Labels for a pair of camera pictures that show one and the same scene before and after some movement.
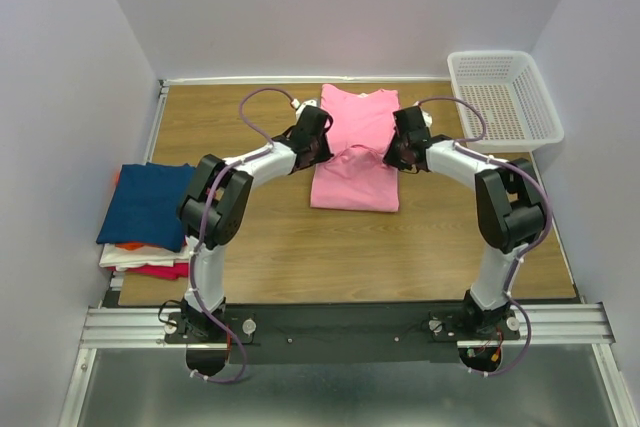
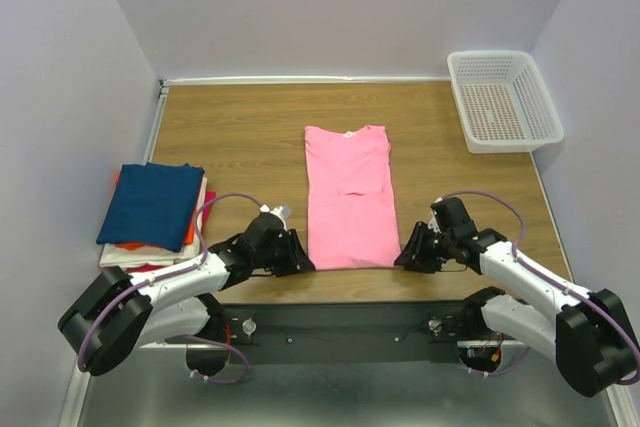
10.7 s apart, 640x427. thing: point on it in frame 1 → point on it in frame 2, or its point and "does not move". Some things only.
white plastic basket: [509, 89] does not move
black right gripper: [390, 159] → [413, 253]
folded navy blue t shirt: [145, 205] does not move
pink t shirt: [356, 176] → [352, 214]
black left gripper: [324, 154] → [297, 259]
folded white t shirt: [114, 256] does not move
